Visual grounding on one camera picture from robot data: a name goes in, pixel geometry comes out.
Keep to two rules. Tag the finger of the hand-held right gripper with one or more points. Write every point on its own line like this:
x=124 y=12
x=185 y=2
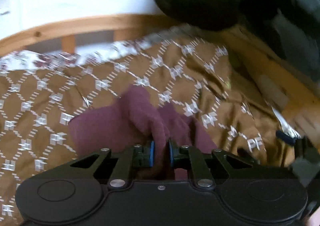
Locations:
x=285 y=137

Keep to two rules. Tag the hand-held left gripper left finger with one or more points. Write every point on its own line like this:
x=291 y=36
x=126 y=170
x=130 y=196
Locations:
x=150 y=153

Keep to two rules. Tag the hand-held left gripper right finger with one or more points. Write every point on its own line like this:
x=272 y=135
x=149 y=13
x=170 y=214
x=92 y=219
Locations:
x=171 y=153

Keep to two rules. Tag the maroon sweater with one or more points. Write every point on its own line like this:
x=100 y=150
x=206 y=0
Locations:
x=140 y=113

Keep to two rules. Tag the brown printed blanket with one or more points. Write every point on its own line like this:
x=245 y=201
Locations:
x=37 y=96

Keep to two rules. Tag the wooden bed frame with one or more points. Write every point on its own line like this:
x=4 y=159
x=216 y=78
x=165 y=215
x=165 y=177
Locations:
x=75 y=23

